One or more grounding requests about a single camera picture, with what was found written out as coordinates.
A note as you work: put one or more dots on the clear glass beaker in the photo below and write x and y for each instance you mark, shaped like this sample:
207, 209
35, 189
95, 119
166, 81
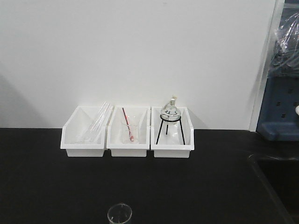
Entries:
120, 213

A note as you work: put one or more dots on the small glass beaker in bin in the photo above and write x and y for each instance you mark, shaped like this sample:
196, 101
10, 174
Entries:
124, 133

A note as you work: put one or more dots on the middle white plastic bin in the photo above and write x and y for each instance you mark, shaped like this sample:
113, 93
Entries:
137, 114

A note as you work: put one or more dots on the white plastic bin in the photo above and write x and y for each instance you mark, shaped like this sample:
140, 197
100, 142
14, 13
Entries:
172, 141
137, 114
73, 132

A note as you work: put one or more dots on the red stirring rod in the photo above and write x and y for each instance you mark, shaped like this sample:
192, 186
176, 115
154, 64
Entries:
127, 123

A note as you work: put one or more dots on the right white plastic bin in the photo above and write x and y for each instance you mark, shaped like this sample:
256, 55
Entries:
172, 141

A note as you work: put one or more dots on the glass tubes in bin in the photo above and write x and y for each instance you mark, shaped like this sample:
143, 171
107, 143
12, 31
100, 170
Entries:
89, 134

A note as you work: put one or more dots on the left white plastic bin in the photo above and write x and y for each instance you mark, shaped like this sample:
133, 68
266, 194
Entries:
73, 132

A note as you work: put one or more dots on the blue pegboard rack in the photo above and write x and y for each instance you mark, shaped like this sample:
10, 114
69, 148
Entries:
278, 120

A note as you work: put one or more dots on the clear plastic bag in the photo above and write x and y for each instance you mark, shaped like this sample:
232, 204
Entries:
285, 59

